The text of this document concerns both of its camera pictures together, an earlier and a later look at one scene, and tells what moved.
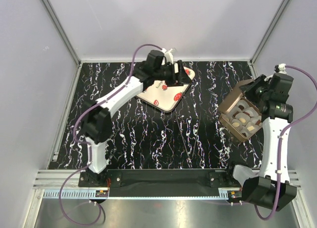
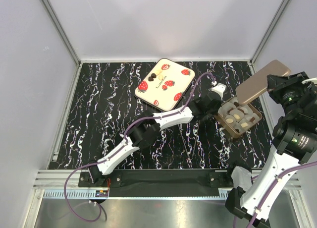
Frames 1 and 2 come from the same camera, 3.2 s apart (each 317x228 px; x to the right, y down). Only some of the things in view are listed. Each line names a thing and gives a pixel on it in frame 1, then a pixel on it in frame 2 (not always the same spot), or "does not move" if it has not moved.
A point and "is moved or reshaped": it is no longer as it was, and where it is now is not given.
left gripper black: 180,78 → 214,111
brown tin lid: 227,105 is moved or reshaped
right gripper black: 261,80 → 277,84
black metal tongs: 189,159 does not move
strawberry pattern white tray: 167,98 does not move
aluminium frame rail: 55,179 does not move
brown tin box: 243,121 is moved or reshaped
